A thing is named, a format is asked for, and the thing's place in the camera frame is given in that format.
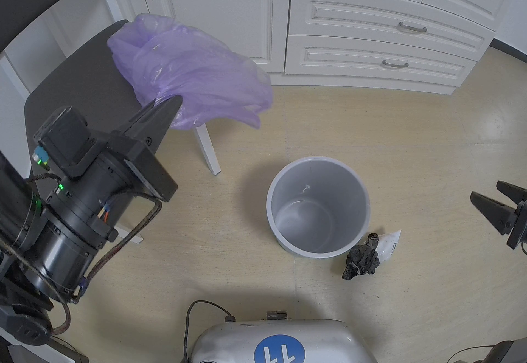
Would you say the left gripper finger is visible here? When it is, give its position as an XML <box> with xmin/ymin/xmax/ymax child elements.
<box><xmin>127</xmin><ymin>95</ymin><xmax>183</xmax><ymax>153</ymax></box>
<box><xmin>119</xmin><ymin>99</ymin><xmax>159</xmax><ymax>134</ymax></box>

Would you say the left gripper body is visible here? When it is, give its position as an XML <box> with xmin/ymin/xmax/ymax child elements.
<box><xmin>47</xmin><ymin>131</ymin><xmax>179</xmax><ymax>249</ymax></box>

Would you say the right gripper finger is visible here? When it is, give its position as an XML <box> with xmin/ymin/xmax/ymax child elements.
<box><xmin>470</xmin><ymin>190</ymin><xmax>516</xmax><ymax>235</ymax></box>
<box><xmin>496</xmin><ymin>180</ymin><xmax>527</xmax><ymax>206</ymax></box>

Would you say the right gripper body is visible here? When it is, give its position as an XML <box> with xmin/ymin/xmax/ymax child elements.
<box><xmin>506</xmin><ymin>199</ymin><xmax>527</xmax><ymax>250</ymax></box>

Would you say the purple plastic bag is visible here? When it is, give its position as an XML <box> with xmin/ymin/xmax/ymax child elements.
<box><xmin>107</xmin><ymin>13</ymin><xmax>274</xmax><ymax>131</ymax></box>

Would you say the white printed wrapper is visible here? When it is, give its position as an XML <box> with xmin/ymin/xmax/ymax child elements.
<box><xmin>372</xmin><ymin>229</ymin><xmax>402</xmax><ymax>262</ymax></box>

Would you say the black plastic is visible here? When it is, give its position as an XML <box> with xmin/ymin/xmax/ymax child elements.
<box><xmin>341</xmin><ymin>233</ymin><xmax>380</xmax><ymax>280</ymax></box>

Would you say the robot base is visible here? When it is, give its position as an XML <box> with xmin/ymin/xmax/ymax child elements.
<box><xmin>191</xmin><ymin>311</ymin><xmax>377</xmax><ymax>363</ymax></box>

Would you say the white trash bin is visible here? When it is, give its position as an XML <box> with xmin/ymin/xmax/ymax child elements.
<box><xmin>266</xmin><ymin>156</ymin><xmax>371</xmax><ymax>259</ymax></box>

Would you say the white chair with grey seat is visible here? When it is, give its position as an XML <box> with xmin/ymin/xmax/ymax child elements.
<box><xmin>0</xmin><ymin>0</ymin><xmax>221</xmax><ymax>247</ymax></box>

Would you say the white wardrobe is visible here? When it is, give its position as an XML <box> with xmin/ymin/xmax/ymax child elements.
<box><xmin>109</xmin><ymin>0</ymin><xmax>527</xmax><ymax>95</ymax></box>

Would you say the black cable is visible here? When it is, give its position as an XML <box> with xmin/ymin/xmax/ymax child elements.
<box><xmin>183</xmin><ymin>300</ymin><xmax>236</xmax><ymax>360</ymax></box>
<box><xmin>49</xmin><ymin>190</ymin><xmax>164</xmax><ymax>335</ymax></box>

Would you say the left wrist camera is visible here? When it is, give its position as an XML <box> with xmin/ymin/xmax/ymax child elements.
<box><xmin>32</xmin><ymin>106</ymin><xmax>108</xmax><ymax>179</ymax></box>

